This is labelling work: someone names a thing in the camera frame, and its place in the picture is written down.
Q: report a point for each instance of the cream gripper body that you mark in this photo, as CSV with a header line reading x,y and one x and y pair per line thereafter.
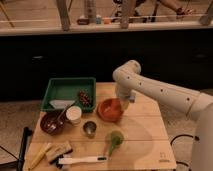
x,y
124,104

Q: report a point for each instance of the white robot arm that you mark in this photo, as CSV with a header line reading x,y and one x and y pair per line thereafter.
x,y
196,105

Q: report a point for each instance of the red bowl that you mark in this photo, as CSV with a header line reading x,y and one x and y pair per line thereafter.
x,y
110,110

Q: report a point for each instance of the dark brown bowl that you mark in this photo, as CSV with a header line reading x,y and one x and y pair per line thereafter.
x,y
52,123

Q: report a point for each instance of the blue sponge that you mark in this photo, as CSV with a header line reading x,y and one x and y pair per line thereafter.
x,y
132,97

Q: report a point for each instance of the green plastic scoop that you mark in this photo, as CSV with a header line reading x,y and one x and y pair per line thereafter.
x,y
113,140

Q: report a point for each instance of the brown pine cone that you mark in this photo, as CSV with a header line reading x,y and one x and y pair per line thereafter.
x,y
84,98

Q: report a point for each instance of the small metal cup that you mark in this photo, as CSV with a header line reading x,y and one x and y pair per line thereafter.
x,y
90,128

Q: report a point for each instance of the white paper cup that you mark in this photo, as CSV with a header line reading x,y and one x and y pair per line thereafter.
x,y
74,114

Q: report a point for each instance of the green plastic tray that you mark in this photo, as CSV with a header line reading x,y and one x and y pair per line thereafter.
x,y
69,89

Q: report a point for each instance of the white cloth in tray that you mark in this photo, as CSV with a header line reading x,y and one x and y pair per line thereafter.
x,y
60,104

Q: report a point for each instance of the metal spoon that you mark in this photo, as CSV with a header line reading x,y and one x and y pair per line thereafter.
x,y
64,112

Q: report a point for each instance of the wooden scrub brush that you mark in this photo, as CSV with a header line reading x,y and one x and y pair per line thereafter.
x,y
57,151

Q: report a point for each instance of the white handled brush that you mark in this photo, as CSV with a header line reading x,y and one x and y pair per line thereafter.
x,y
90,159

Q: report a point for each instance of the black table side handle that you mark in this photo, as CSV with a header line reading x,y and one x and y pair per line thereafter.
x,y
26,134

